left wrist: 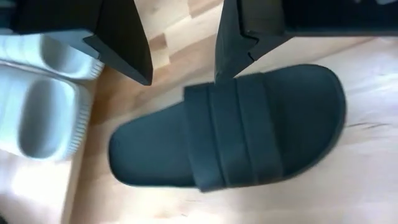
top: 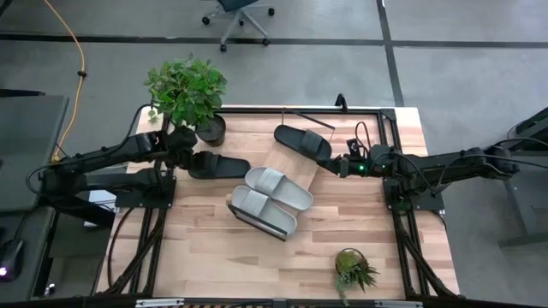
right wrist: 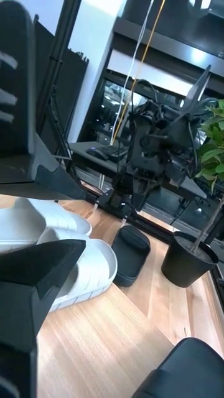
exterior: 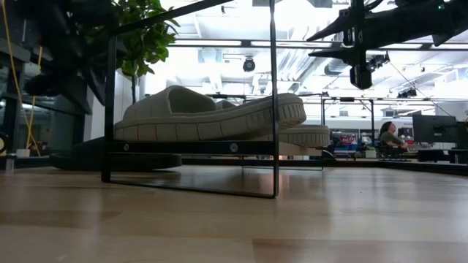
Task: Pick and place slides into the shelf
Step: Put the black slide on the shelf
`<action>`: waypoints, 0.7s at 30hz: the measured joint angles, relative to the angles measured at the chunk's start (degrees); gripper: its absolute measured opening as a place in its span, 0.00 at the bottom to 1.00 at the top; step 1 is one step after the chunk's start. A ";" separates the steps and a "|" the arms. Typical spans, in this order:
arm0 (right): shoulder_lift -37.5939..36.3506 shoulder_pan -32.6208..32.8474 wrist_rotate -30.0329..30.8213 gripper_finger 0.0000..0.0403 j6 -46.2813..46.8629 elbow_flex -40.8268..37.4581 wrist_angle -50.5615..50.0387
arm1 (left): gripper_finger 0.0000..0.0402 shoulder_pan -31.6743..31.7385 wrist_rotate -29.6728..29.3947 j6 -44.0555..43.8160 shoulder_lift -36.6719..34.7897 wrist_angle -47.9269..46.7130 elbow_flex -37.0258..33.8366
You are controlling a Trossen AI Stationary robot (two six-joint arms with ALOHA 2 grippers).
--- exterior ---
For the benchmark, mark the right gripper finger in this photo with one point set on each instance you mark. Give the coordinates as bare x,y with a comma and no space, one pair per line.
338,25
340,54

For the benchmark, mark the black foam slide sandal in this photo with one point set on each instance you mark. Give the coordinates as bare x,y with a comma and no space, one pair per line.
91,157

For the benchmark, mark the beige foam slide sandal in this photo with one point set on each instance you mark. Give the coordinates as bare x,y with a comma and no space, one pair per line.
305,137
201,128

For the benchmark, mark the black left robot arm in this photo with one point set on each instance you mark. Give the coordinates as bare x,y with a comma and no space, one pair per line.
55,29

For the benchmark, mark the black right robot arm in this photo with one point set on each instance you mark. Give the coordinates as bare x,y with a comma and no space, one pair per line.
457,18

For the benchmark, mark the black metal shelf wood board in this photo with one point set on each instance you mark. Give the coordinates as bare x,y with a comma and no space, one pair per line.
274,73

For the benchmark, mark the black track spotlight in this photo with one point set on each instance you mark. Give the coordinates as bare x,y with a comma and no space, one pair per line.
407,94
380,60

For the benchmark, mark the small white box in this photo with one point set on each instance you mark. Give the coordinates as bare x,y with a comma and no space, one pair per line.
23,153

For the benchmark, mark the green leafy indoor tree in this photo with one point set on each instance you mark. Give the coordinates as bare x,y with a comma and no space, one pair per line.
146,47

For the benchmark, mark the red sign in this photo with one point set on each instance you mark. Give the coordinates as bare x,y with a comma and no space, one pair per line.
348,140

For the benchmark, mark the tan round object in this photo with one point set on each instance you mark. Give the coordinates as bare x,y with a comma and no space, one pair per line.
3,145

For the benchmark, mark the blue storage bins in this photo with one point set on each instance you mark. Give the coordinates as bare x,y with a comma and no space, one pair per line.
343,149

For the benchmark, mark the silver metal cylinder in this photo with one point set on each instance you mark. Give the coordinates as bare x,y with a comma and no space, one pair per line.
10,162

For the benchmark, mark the person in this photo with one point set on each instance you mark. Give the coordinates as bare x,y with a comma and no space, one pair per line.
389,139

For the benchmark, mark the small black monitor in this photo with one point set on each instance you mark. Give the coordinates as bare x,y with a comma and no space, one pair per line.
406,131

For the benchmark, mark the white pot small plant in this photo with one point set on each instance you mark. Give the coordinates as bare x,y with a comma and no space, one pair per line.
370,153

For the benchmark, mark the large black monitor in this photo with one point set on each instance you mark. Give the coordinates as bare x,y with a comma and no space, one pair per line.
433,128

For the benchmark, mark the black office chair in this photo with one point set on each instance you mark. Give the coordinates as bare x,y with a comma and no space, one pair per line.
387,154

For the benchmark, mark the red box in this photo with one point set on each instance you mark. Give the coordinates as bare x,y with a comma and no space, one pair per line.
411,141

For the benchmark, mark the black computer monitor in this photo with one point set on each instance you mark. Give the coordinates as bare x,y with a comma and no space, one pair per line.
462,135

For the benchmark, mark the black desk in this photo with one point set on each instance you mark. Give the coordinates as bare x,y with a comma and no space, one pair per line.
435,155

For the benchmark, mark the black ceiling dome camera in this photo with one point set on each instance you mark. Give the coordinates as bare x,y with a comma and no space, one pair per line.
249,65

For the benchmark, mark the black overhead light rail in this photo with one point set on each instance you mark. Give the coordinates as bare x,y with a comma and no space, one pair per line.
245,43

